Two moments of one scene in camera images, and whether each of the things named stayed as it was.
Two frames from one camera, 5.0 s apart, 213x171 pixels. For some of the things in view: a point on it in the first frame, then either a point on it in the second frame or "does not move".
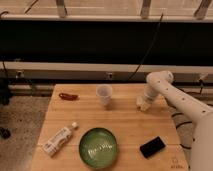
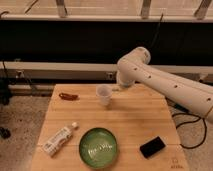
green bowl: x=98 y=148 does not move
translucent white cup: x=104 y=91 does not move
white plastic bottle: x=52 y=145 does not move
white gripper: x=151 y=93 → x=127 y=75
